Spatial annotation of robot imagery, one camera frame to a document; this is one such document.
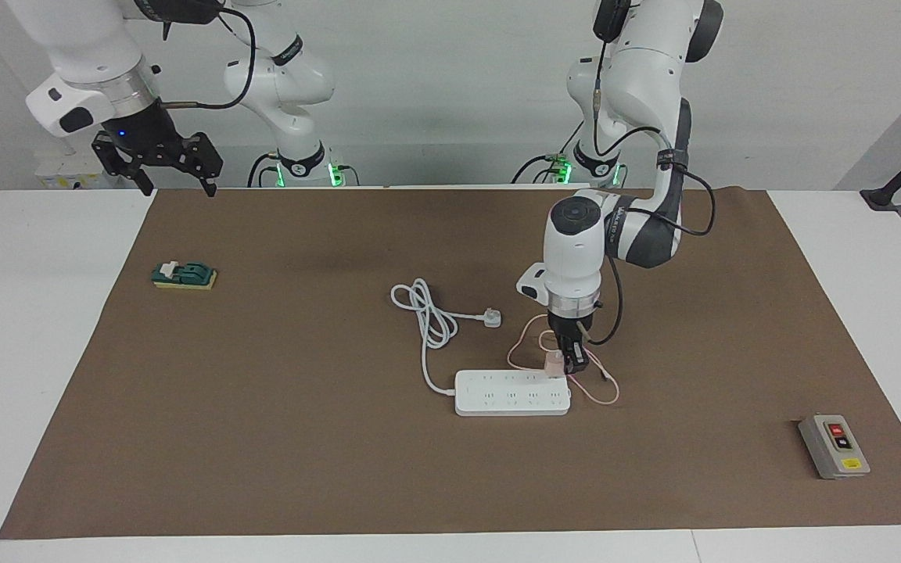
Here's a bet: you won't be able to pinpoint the white power strip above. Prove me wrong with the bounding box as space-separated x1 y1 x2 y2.
454 369 573 418

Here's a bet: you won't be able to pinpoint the pink charging cable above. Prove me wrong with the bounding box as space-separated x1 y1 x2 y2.
506 314 622 407

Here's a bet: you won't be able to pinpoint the black right arm base cables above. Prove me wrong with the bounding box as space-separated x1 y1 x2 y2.
247 151 361 188

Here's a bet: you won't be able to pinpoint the white power cord with plug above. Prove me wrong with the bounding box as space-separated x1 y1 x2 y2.
390 278 503 396

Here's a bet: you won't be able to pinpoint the black left arm base cables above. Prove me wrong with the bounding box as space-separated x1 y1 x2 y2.
512 117 586 185

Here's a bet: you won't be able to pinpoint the brown table mat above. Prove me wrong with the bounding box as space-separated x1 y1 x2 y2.
0 186 901 540

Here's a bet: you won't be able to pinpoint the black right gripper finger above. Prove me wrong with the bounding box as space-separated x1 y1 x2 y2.
181 133 225 197
92 131 156 197

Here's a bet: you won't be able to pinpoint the grey on/off switch box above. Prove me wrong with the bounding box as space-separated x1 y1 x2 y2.
798 414 871 480

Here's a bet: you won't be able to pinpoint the green knife switch yellow base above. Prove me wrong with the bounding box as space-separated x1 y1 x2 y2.
151 260 218 292

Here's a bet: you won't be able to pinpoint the black arm base cables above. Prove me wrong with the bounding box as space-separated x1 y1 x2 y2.
247 151 361 188
512 117 586 185

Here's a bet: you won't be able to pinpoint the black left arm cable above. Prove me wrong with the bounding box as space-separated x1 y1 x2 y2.
587 35 717 346

